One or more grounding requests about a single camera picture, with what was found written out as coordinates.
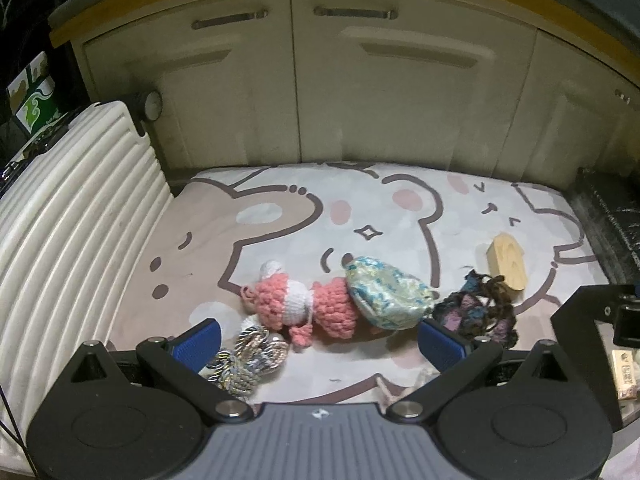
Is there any white ribbed suitcase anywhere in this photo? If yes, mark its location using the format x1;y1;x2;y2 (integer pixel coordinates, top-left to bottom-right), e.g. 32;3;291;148
0;89;173;480

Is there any braided rope keychain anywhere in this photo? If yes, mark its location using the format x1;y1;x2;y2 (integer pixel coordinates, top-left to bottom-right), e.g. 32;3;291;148
202;325;290;401

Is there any cream cabinet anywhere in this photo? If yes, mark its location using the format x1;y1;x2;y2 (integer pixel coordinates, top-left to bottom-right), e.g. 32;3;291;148
50;0;640;193

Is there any green printed box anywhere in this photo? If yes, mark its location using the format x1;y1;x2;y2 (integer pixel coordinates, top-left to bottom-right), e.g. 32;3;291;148
7;50;66;137

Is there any black box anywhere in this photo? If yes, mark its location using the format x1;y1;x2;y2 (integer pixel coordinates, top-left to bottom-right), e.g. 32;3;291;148
550;284;640;436

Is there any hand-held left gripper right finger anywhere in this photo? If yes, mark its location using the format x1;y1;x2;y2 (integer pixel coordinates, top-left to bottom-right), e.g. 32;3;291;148
387;319;567;421

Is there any pink crochet doll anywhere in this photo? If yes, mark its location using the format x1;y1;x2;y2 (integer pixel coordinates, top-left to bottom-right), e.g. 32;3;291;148
241;260;362;348

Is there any black bubble wrap package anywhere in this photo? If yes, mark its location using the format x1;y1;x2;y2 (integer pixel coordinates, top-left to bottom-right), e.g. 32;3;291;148
570;167;640;286

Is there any floral fabric pouch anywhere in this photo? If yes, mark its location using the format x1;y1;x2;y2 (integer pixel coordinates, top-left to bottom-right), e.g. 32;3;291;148
345;255;437;332

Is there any dark crochet flower piece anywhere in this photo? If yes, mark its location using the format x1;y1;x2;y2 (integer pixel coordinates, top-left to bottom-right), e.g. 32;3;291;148
432;269;523;351

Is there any small beige block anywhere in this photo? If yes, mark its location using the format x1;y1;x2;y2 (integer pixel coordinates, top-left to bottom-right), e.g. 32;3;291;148
611;349;640;401

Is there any wooden block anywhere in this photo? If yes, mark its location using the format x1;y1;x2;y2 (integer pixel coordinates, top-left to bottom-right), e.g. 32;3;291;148
487;233;531;292

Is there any cream cabinet door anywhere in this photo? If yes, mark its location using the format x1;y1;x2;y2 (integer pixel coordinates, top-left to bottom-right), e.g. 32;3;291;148
291;0;538;181
520;30;640;193
80;0;301;181

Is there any cartoon printed mat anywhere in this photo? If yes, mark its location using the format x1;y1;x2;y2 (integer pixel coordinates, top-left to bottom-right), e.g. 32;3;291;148
105;160;608;411

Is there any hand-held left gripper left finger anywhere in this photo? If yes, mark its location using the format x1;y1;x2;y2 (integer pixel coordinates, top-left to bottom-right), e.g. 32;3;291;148
67;317;256;421

